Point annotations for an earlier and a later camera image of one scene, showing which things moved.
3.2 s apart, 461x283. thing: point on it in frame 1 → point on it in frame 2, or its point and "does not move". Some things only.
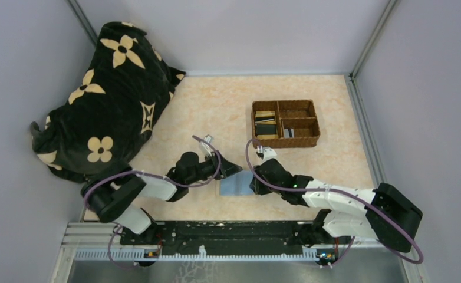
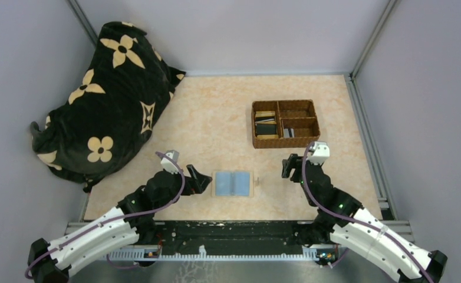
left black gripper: [219, 167] → [189, 180]
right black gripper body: [262, 175] → [296, 168]
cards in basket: [266, 125] does not move
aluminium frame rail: [367, 141] does not move
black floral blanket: [121, 91] does not move
